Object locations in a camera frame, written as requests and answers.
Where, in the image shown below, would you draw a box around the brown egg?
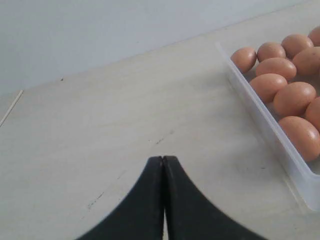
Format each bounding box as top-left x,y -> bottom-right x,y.
308,26 -> 320,47
305,96 -> 320,131
273,81 -> 317,117
230,47 -> 257,74
292,46 -> 320,81
278,116 -> 320,162
255,57 -> 297,81
249,73 -> 288,103
257,42 -> 286,62
281,34 -> 314,59

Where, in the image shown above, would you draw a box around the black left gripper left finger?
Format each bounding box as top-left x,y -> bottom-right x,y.
79,156 -> 164,240

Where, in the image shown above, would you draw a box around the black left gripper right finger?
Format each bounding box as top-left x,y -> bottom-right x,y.
163,156 -> 264,240

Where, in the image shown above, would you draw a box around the clear plastic tray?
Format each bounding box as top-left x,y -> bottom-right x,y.
215,42 -> 320,212

